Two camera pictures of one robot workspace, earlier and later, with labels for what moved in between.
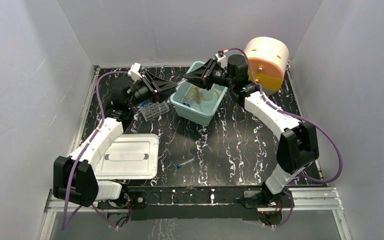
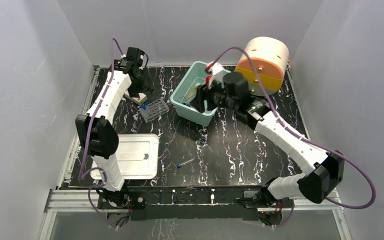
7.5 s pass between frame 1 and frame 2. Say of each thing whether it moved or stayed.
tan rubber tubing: stayed
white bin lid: stayed
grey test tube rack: stayed
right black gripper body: moved
